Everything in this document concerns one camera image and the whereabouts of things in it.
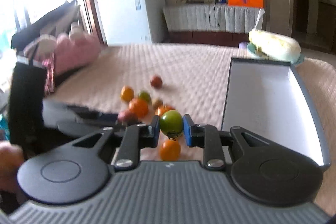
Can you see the red apple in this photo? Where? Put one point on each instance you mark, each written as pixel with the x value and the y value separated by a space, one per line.
pixel 156 82
pixel 127 117

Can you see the brown kiwi middle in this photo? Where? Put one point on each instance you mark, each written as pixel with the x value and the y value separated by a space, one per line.
pixel 156 103

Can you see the mandarin with green stem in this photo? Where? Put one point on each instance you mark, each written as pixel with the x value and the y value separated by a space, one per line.
pixel 163 109

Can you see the pink quilted table cover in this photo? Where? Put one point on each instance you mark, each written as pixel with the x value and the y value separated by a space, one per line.
pixel 195 79

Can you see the small orange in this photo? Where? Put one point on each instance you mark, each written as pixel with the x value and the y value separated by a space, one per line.
pixel 170 150

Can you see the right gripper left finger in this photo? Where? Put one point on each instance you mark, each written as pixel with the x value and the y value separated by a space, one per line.
pixel 78 170

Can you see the yellow orange oval fruit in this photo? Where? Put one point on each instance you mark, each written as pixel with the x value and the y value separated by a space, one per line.
pixel 126 94

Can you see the person's left hand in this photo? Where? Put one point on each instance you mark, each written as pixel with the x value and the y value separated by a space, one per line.
pixel 11 158

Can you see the green tomato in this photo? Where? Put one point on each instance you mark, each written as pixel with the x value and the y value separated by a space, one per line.
pixel 171 124

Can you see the grey white cardboard box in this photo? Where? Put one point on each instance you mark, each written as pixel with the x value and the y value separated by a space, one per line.
pixel 270 99

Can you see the large orange mandarin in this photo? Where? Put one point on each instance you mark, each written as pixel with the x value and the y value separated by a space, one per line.
pixel 139 107

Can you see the purple plastic object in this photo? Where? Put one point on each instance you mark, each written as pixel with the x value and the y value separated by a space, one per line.
pixel 243 45

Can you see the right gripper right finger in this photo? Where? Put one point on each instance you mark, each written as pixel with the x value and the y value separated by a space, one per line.
pixel 259 168

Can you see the white chest freezer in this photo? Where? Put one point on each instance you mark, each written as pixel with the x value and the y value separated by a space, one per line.
pixel 132 21

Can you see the teal bowl under cabbage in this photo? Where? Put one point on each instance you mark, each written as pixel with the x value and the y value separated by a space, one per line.
pixel 299 59

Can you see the green lime fruit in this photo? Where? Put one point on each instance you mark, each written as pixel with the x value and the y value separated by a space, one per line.
pixel 144 95

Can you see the white lace cabinet cloth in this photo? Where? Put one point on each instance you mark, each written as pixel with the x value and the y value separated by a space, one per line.
pixel 213 18

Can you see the napa cabbage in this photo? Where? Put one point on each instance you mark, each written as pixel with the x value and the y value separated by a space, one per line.
pixel 273 46

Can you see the dark wooden tv cabinet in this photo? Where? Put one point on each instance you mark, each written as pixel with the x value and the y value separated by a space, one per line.
pixel 226 39

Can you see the pink plush toy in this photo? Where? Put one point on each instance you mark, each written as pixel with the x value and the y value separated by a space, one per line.
pixel 64 53

